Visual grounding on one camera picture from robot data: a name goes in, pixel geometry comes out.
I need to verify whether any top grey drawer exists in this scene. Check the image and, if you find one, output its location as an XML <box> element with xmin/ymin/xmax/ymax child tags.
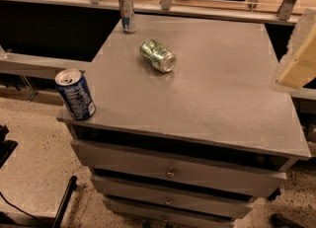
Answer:
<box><xmin>71</xmin><ymin>139</ymin><xmax>286</xmax><ymax>197</ymax></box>

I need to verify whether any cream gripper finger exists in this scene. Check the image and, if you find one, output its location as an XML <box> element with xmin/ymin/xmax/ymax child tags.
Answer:
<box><xmin>271</xmin><ymin>9</ymin><xmax>316</xmax><ymax>93</ymax></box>

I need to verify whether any black object bottom right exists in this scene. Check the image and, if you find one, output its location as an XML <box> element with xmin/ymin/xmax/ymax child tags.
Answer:
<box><xmin>270</xmin><ymin>213</ymin><xmax>304</xmax><ymax>228</ymax></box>

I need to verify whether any black bar on floor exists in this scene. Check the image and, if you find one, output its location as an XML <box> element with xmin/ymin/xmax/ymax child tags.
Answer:
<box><xmin>51</xmin><ymin>176</ymin><xmax>77</xmax><ymax>228</ymax></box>

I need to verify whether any silver blue energy drink can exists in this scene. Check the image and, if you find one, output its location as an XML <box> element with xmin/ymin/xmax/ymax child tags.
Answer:
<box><xmin>118</xmin><ymin>0</ymin><xmax>136</xmax><ymax>34</ymax></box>

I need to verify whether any grey drawer cabinet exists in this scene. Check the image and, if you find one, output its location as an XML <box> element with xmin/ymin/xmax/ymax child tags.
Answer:
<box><xmin>55</xmin><ymin>13</ymin><xmax>312</xmax><ymax>228</ymax></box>

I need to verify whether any bottom grey drawer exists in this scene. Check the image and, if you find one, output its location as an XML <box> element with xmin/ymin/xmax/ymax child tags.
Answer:
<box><xmin>102</xmin><ymin>195</ymin><xmax>235</xmax><ymax>228</ymax></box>

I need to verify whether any grey drawer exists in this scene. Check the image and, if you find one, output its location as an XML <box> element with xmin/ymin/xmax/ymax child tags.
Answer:
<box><xmin>91</xmin><ymin>175</ymin><xmax>253</xmax><ymax>219</ymax></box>
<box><xmin>102</xmin><ymin>195</ymin><xmax>235</xmax><ymax>228</ymax></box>
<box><xmin>71</xmin><ymin>139</ymin><xmax>286</xmax><ymax>197</ymax></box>

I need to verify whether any middle grey drawer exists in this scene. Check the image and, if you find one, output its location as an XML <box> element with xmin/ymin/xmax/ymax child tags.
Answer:
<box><xmin>91</xmin><ymin>175</ymin><xmax>253</xmax><ymax>219</ymax></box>

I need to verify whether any green soda can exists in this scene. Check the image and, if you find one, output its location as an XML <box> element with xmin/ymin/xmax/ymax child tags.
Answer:
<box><xmin>139</xmin><ymin>39</ymin><xmax>176</xmax><ymax>73</ymax></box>

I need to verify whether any black object at left edge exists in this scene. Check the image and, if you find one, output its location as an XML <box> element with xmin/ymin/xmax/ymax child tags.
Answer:
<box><xmin>0</xmin><ymin>125</ymin><xmax>18</xmax><ymax>169</ymax></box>

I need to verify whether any blue soda can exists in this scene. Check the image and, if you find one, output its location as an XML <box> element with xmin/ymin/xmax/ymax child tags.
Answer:
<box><xmin>55</xmin><ymin>69</ymin><xmax>96</xmax><ymax>120</ymax></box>

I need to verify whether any grey side shelf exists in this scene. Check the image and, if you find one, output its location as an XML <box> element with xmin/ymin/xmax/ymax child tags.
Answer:
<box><xmin>0</xmin><ymin>53</ymin><xmax>90</xmax><ymax>80</ymax></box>

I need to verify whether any black cable on floor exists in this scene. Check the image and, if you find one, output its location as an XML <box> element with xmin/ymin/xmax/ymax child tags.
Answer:
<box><xmin>0</xmin><ymin>191</ymin><xmax>45</xmax><ymax>223</ymax></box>

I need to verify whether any grey metal rail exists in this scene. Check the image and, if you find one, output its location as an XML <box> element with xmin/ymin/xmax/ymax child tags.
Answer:
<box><xmin>0</xmin><ymin>0</ymin><xmax>316</xmax><ymax>27</ymax></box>

